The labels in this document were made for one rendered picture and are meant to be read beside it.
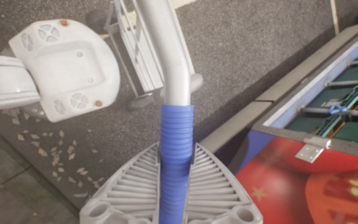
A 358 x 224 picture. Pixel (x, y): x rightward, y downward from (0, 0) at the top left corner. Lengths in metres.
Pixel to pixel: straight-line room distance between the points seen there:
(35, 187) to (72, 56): 1.02
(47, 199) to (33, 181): 0.18
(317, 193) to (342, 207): 0.06
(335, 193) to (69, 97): 1.31
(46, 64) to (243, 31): 1.95
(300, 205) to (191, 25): 1.59
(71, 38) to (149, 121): 0.84
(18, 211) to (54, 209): 0.21
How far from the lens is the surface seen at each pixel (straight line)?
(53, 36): 1.10
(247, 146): 1.02
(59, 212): 1.65
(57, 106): 1.12
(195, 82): 0.22
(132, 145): 1.42
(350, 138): 1.29
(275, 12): 2.63
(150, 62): 1.39
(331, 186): 0.82
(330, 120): 1.42
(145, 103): 1.11
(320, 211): 0.76
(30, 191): 1.60
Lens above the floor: 1.35
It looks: 68 degrees down
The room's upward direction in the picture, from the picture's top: 104 degrees clockwise
